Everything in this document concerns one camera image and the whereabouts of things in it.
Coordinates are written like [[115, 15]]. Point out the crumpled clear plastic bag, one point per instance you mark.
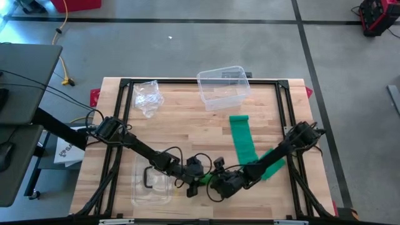
[[147, 97]]

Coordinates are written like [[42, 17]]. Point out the red corner tag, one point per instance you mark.
[[335, 208], [308, 92], [95, 97]]

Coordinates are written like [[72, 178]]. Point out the desk leg with caster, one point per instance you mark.
[[36, 170]]

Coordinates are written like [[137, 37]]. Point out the dark grey desk top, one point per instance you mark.
[[22, 175]]

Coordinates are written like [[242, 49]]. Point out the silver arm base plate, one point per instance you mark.
[[285, 129]]

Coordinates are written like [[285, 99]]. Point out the white printed box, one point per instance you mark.
[[67, 153]]

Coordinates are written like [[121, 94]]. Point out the small black box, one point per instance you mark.
[[248, 75]]

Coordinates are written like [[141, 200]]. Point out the red bin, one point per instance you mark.
[[75, 4]]

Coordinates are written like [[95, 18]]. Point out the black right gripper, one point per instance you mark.
[[229, 184]]

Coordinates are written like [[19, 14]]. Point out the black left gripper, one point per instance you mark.
[[192, 170]]

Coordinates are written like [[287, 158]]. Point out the black metal table frame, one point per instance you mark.
[[187, 81]]

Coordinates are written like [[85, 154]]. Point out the grass green bandage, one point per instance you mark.
[[207, 179]]

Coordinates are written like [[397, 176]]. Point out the grey metal bar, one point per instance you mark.
[[394, 98]]

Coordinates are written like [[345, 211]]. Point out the dark grey floor equipment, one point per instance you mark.
[[29, 5]]

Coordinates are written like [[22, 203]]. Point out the teal green bandage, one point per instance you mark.
[[240, 134]]

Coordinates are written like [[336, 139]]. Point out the black angled support beam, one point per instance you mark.
[[56, 126]]

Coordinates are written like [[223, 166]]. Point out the black computer mouse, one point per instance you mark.
[[6, 156]]

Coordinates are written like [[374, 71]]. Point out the clear plastic container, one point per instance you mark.
[[223, 93]]

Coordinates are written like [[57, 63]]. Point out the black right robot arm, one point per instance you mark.
[[275, 156]]

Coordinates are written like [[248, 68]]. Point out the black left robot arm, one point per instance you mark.
[[140, 148]]

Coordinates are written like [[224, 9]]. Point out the silver metal bracket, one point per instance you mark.
[[115, 222], [290, 222]]

